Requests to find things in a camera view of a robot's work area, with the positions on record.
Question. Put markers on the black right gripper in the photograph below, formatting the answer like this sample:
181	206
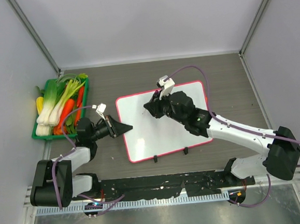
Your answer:
154	106

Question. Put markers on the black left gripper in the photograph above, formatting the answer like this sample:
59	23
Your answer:
115	128

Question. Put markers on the pink framed whiteboard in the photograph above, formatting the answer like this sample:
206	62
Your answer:
151	137

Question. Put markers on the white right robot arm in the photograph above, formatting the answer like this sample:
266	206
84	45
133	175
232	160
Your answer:
276	152

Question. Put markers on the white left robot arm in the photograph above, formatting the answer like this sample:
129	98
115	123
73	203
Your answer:
54	184

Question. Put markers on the black whiteboard stand clip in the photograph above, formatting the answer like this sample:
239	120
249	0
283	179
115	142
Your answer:
185	150

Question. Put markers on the green leaf vegetable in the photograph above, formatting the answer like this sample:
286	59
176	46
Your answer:
69	123

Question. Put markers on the red toy chili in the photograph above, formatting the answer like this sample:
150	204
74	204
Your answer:
78	105

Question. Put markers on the orange toy carrot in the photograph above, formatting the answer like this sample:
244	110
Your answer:
68	107

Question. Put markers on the green plastic tray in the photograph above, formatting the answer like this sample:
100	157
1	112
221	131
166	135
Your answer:
45	132

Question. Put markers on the green white leek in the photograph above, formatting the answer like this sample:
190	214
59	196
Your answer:
71	88

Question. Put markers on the green white bok choy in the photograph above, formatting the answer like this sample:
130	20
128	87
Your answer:
50	97

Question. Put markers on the yellow toy pepper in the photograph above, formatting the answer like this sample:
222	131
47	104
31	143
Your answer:
39	104

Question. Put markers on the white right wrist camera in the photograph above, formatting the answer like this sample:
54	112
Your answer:
166	84

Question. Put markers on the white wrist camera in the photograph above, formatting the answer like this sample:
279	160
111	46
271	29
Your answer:
166	84
99	110

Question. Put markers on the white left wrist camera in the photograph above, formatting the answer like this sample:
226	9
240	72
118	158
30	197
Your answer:
99	110

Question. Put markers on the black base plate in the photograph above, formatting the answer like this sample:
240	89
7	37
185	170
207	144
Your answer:
166	186

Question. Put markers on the white slotted cable duct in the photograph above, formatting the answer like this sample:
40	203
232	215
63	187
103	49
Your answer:
78	207

